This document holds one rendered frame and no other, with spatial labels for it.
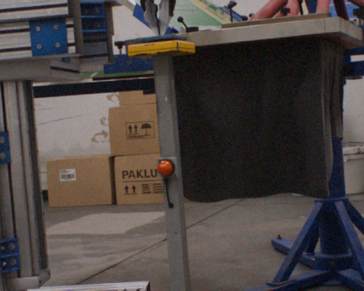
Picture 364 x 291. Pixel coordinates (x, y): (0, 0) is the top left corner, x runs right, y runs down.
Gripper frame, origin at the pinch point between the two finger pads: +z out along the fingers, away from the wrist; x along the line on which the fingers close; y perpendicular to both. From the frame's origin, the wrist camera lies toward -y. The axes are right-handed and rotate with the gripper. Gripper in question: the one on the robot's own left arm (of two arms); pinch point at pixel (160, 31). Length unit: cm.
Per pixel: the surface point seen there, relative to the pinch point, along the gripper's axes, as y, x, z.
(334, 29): -17.1, 39.9, 2.3
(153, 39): 5.0, -0.1, 2.1
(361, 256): -136, 27, 84
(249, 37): -17.1, 17.8, 2.3
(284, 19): -73, 16, -7
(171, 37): 5.0, 4.6, 2.2
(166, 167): 6.0, 1.1, 32.9
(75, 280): -157, -112, 99
